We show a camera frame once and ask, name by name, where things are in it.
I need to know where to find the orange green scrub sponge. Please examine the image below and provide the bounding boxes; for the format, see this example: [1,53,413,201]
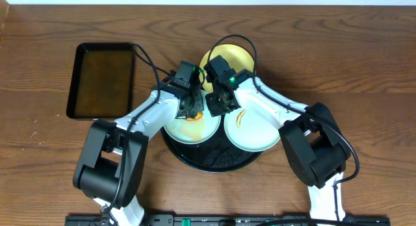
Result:
[185,112,203,121]

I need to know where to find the yellow dirty plate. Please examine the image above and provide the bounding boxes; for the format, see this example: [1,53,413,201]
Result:
[200,44,254,93]

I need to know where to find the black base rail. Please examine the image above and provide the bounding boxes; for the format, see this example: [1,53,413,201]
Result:
[64,214,391,226]

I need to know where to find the pale green plate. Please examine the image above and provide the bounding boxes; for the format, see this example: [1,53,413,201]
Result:
[163,90,221,144]
[224,108,280,152]

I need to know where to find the black rectangular water tray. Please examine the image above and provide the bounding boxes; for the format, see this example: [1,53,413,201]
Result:
[66,42,135,119]

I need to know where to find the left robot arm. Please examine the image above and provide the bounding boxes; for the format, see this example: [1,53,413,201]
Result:
[65,61,203,225]

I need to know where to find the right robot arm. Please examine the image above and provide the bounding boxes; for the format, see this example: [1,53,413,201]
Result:
[204,56,352,221]

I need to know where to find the round black serving tray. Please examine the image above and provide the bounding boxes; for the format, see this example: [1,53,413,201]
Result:
[159,67,266,173]

